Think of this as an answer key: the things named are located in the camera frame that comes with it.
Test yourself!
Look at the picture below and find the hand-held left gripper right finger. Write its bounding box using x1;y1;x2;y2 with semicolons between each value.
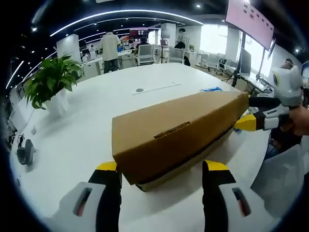
202;159;283;232

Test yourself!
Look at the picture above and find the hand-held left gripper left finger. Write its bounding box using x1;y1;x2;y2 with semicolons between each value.
52;161;123;232

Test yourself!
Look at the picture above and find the blue soft tissue pack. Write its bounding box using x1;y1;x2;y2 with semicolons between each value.
200;86;224;93

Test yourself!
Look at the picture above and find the brown cardboard shoe box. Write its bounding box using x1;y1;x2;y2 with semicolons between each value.
112;91;250;193

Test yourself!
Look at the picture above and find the person's right hand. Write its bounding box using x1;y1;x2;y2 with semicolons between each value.
281;105;309;136

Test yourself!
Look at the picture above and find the silver laptop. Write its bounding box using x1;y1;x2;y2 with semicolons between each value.
248;79;274;94

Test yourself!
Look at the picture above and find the person's black shirt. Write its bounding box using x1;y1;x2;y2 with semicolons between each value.
265;125;302;158

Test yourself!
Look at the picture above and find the dark desktop monitor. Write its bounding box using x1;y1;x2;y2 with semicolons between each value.
240;48;253;77

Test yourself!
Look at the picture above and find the black screen stand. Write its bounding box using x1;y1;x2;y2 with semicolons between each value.
231;33;247;88

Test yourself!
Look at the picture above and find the grey headset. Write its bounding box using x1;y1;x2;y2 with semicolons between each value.
16;139;37;165

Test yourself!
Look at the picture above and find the white office chair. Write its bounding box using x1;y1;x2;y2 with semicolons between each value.
168;47;184;64
137;44;155;66

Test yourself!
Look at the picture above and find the green potted plant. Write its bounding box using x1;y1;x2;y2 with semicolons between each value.
24;54;84;119

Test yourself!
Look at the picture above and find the curved ceiling light strip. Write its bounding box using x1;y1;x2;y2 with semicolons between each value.
50;9;203;37

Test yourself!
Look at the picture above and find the large pink wall screen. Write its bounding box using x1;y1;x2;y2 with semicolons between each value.
225;0;276;50

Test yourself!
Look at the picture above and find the white table cable cover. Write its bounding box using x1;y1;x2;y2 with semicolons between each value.
129;83;182;96

